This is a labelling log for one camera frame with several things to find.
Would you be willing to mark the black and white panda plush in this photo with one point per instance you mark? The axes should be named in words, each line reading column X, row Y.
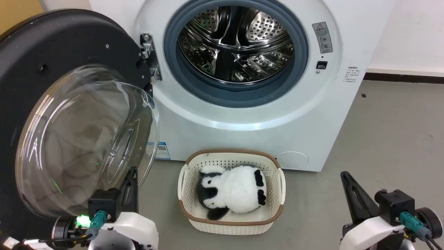
column 239, row 191

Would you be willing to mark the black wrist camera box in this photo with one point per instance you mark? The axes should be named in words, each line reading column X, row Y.
column 395, row 205
column 103, row 203

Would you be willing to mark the cream plastic laundry basket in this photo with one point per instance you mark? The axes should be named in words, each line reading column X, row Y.
column 194, row 218

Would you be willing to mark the grey warning sticker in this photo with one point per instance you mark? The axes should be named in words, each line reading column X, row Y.
column 323, row 36

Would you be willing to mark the black round glass washer door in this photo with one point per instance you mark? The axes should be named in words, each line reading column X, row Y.
column 52, row 41

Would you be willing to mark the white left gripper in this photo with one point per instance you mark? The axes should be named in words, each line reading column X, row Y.
column 135, row 229

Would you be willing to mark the round white filter cover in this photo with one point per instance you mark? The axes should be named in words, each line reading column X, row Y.
column 292, row 160

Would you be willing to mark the white front-load washing machine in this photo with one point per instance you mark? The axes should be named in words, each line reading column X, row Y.
column 312, row 139

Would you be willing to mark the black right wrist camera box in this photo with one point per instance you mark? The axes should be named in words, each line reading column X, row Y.
column 395, row 205

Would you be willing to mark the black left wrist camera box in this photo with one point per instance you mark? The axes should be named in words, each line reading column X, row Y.
column 103, row 203

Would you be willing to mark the blue QR code sticker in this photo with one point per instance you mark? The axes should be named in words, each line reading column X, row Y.
column 162, row 151

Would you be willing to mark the stainless steel washer drum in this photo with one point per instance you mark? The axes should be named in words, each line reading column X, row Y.
column 236, row 41

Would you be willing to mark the small printed text label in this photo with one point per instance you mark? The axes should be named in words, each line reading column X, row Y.
column 351, row 74

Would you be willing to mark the black door latch slot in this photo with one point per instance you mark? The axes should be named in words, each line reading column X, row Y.
column 322, row 65

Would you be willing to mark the dark wall baseboard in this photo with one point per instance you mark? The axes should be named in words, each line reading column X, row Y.
column 402, row 77

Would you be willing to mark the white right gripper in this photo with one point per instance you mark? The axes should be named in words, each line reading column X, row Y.
column 367, row 232

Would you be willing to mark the metal door hinge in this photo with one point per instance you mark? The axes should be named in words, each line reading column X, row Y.
column 150, row 48

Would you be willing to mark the yellow wooden panel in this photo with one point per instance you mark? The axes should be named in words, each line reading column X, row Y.
column 17, row 14

